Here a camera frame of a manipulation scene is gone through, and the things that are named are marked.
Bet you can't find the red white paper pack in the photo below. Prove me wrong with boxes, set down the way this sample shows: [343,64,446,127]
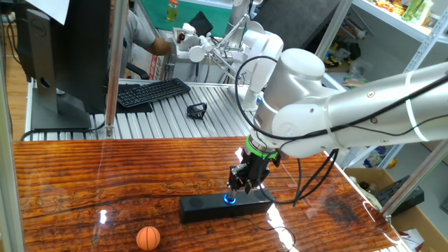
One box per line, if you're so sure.
[398,229,426,252]

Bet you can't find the black computer keyboard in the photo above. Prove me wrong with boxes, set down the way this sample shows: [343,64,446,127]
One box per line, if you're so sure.
[116,77,192,109]

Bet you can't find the red white sign board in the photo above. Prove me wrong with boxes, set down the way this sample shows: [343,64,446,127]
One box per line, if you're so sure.
[148,54,161,81]

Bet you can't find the black desk pad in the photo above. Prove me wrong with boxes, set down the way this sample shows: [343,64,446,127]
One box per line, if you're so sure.
[115,83,154,115]

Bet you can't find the small black phone stand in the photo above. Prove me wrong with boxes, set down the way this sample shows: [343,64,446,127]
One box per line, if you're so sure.
[186,101,208,120]

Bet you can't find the aluminium frame post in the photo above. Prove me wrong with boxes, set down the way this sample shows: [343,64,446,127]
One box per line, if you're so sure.
[104,0,129,139]
[314,0,354,60]
[379,139,448,221]
[0,48,26,252]

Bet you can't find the thick black camera cable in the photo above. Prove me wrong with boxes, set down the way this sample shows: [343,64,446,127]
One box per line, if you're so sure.
[234,55,448,141]

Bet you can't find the colourful toy pile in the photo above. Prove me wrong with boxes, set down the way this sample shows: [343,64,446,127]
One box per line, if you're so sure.
[374,0,403,17]

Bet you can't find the green backdrop board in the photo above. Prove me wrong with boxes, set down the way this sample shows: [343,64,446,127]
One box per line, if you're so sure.
[139,0,235,39]

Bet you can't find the blue plastic bag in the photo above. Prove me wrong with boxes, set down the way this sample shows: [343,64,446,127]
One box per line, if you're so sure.
[363,145,388,168]

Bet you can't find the dark grey foam board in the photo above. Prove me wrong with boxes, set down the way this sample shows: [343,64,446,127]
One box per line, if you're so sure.
[251,0,342,50]

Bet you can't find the black plastic case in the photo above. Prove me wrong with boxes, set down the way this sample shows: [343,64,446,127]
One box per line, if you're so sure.
[374,174,426,217]

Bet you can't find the thin black speaker cable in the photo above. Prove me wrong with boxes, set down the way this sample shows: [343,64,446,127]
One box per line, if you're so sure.
[234,216,298,252]

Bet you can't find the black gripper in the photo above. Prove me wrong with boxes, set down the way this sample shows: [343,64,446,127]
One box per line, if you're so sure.
[227,150,282,201]

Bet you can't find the black monitor cable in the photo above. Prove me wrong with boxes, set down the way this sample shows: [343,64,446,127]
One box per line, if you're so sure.
[20,120,106,142]

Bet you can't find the black tablet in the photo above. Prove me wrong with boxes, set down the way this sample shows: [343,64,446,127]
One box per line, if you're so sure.
[188,10,214,38]

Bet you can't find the white storage shelf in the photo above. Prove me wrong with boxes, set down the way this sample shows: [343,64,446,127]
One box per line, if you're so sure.
[351,0,448,45]

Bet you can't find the black speaker bar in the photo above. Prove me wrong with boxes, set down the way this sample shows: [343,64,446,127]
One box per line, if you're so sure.
[178,188,276,225]

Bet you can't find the white paper sheet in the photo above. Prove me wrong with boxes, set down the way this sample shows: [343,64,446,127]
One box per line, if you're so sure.
[26,0,72,26]

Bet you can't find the brown cardboard box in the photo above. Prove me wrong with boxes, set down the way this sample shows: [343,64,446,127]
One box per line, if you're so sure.
[344,167,440,252]

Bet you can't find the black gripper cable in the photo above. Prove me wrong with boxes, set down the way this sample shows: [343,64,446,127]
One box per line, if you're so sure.
[257,113,448,207]

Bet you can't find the yellow green drink bottle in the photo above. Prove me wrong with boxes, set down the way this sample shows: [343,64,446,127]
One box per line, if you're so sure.
[166,0,181,22]

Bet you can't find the black chair armrest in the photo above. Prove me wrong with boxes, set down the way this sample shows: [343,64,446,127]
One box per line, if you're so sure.
[125,62,151,81]

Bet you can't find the glossy wood-print table mat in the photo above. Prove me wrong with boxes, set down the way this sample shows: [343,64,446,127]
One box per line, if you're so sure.
[13,135,414,252]

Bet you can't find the white robot with silver column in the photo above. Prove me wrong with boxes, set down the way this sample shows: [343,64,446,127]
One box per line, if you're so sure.
[227,0,285,109]

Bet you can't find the black computer monitor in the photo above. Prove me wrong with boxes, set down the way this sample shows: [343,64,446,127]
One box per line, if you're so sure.
[13,0,113,132]

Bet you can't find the grey metal rack legs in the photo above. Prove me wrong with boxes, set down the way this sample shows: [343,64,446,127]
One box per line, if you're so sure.
[341,6,448,169]

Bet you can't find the pale green plastic bottle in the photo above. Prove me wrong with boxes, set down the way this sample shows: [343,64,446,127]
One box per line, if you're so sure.
[401,0,419,22]
[418,0,435,25]

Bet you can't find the cluttered toy heap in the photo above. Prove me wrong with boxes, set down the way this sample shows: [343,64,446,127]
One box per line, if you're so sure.
[323,29,363,69]

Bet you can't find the small orange basketball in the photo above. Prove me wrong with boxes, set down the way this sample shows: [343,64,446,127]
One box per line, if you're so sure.
[136,225,162,251]

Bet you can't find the white haptic control device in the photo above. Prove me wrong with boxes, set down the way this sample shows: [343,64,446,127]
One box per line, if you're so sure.
[169,22,239,81]

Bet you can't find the person in grey shirt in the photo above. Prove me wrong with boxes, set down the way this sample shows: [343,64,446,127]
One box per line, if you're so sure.
[108,8,173,80]

